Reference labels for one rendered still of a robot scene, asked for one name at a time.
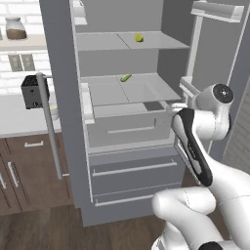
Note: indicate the glass of lemonade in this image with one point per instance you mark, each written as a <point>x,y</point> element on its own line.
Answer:
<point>54,112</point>

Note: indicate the grey left fridge door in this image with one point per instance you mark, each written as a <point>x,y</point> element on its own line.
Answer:
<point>60,49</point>

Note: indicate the grey right fridge door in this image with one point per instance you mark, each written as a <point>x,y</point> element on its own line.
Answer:
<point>221,55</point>

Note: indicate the white crisper drawer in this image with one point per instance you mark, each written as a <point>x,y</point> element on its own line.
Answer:
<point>130,127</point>

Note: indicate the black toaster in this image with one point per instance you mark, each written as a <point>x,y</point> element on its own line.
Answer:
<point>32,92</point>

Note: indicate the grey fridge body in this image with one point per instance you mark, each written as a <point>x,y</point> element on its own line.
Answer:
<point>117,62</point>

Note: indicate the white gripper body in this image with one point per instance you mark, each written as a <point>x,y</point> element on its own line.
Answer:
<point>177,105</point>

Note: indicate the grey freezer drawer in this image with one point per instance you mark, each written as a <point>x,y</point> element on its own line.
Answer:
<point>136,162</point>
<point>123,211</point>

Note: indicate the brown cupboard door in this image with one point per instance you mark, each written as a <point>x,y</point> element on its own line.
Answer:
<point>35,182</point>
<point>4,156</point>

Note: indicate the grey fridge door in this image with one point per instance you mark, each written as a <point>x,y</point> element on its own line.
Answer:
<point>60,49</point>
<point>221,55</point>

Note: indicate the glass fridge shelf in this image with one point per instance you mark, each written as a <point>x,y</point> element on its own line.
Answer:
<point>107,41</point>
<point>130,91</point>

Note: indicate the brown drawer front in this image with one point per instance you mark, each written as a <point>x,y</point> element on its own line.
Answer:
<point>19,143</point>

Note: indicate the pale wall shelf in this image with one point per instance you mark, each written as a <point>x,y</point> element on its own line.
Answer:
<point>22,43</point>

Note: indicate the grey wall socket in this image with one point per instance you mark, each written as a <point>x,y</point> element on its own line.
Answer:
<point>28,62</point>
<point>15,62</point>

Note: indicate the glass jar with brown contents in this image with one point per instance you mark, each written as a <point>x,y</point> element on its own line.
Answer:
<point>15,29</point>

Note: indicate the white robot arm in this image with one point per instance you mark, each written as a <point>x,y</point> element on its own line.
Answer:
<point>195,211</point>

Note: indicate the green cucumber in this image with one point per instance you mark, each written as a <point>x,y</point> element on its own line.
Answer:
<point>126,77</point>

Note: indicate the white door bin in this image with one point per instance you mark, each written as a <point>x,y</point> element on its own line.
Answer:
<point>216,9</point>
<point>79,13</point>
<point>87,104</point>
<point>188,87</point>

